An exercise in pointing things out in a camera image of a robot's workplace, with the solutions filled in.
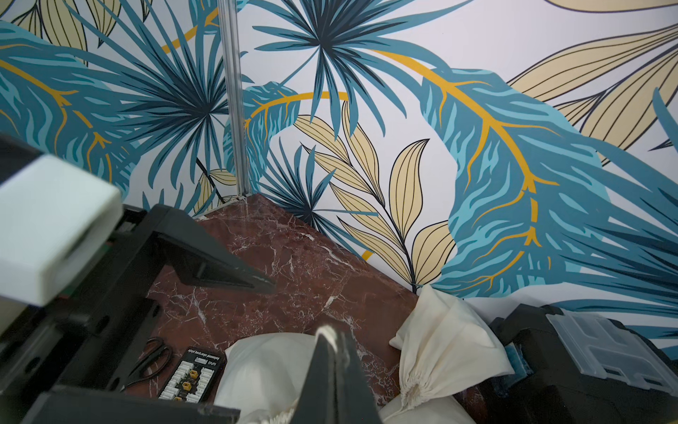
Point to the cream cloth soil bag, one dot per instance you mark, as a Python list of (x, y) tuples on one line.
[(265, 374)]

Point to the aluminium left corner post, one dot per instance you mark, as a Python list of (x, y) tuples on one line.
[(228, 22)]

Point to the black toolbox yellow handle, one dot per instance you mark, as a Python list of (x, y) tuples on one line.
[(578, 368)]

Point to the black connector board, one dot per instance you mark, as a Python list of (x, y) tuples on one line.
[(194, 376)]

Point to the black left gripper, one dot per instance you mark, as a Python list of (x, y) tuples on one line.
[(92, 338)]

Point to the black handled scissors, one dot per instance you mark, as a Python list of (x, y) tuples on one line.
[(157, 357)]

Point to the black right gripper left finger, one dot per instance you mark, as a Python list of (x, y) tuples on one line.
[(321, 398)]

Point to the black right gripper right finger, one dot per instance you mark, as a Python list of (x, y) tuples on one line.
[(353, 399)]

